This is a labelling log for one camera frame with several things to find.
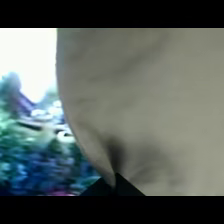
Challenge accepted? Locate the beige garment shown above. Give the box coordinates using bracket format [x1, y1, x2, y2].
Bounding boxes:
[55, 27, 224, 197]

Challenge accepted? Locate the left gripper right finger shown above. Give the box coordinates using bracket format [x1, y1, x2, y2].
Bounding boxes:
[114, 171, 146, 197]

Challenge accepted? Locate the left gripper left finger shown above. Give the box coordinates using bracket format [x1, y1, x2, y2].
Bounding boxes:
[79, 176, 115, 197]

